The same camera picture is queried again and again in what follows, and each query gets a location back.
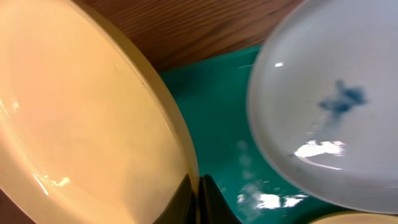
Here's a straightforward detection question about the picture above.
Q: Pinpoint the light blue plate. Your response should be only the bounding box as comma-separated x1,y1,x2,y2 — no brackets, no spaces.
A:
247,0,397,214

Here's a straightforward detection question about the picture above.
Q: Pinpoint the teal plastic tray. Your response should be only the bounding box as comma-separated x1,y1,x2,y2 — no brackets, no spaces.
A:
160,46,341,223

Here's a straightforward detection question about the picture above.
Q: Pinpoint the yellow-green plate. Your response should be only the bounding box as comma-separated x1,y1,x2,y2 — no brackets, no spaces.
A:
1,0,199,223
310,212,397,224

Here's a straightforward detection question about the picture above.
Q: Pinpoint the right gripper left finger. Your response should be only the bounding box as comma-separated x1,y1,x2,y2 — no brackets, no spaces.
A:
154,174,197,224

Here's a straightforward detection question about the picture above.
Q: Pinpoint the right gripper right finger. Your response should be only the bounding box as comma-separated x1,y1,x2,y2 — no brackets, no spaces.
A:
199,174,242,224

